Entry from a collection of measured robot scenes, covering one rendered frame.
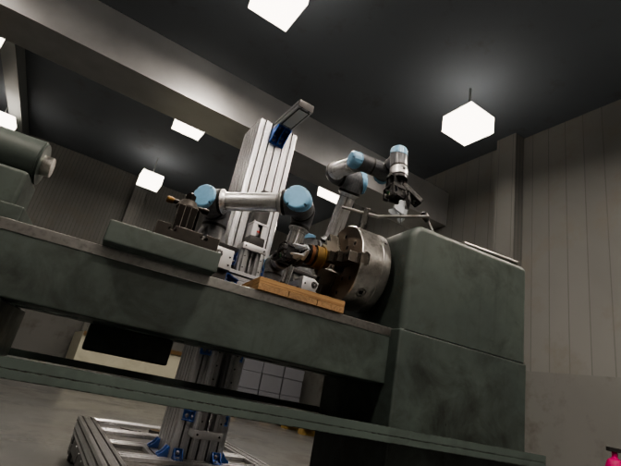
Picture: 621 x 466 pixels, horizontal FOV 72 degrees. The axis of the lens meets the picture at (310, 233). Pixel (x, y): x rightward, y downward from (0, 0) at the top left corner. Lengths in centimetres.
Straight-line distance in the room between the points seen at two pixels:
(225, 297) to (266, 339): 18
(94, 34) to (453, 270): 459
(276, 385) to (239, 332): 713
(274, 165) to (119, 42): 328
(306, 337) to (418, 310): 41
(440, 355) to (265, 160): 146
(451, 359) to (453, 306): 18
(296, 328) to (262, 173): 128
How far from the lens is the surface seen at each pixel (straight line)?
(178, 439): 219
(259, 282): 130
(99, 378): 109
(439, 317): 159
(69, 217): 1045
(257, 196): 189
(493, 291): 180
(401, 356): 148
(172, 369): 806
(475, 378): 169
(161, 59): 545
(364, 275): 151
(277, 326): 132
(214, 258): 122
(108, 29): 549
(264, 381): 827
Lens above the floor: 61
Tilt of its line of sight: 20 degrees up
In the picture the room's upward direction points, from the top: 12 degrees clockwise
